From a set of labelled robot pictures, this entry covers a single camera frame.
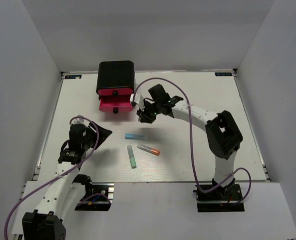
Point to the blue table label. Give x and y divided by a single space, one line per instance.
74 76
223 74

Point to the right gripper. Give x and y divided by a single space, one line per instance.
144 115

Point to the pink top drawer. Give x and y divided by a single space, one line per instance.
114 91

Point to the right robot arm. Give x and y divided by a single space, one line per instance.
223 135

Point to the pink drawer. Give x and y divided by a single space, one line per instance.
115 104
114 91

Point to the left blue table label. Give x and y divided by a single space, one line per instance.
74 76

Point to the orange capped clear highlighter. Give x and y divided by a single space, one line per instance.
148 149

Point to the right blue table label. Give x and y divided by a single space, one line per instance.
223 74

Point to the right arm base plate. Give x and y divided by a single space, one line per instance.
213 202

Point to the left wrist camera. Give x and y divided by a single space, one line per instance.
77 120

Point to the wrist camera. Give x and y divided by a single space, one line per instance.
77 120
137 100

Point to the black drawer cabinet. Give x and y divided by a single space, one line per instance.
116 74

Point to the blue highlighter pen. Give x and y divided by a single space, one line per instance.
129 136

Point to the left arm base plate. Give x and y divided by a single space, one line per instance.
98 198

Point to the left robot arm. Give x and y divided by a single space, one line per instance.
69 189

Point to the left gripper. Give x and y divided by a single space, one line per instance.
103 135

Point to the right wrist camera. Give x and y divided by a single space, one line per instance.
137 100

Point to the green highlighter pen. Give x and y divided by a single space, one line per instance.
131 156

